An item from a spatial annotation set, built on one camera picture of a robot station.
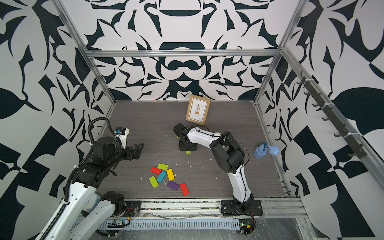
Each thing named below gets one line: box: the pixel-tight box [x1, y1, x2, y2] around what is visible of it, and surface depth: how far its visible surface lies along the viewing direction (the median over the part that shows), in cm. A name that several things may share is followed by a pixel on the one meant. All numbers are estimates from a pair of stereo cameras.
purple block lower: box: [167, 181, 180, 191], surface depth 84 cm
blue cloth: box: [254, 142, 280, 159], surface depth 87 cm
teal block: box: [156, 171, 167, 183], surface depth 85 cm
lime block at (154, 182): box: [149, 175, 159, 189], surface depth 83 cm
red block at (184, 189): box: [179, 183, 190, 197], surface depth 82 cm
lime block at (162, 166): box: [157, 163, 169, 171], surface depth 89 cm
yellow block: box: [166, 168, 175, 181], surface depth 86 cm
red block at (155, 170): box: [150, 167, 162, 175], surface depth 87 cm
